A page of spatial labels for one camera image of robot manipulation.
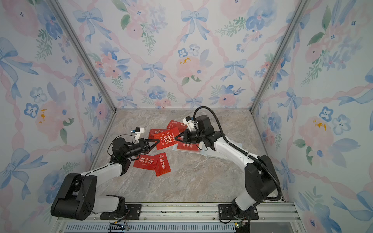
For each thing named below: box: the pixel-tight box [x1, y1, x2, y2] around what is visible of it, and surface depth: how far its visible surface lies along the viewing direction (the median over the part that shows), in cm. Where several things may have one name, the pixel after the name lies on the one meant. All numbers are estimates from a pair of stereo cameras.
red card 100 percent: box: [153, 152, 172, 177], surface depth 92 cm
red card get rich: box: [153, 126, 179, 151], surface depth 80 cm
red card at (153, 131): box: [148, 129, 168, 140], surface depth 109 cm
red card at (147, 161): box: [133, 154, 156, 171], surface depth 92 cm
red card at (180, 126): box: [166, 119, 188, 134], surface depth 112 cm
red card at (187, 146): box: [176, 141, 199, 151], surface depth 99 cm
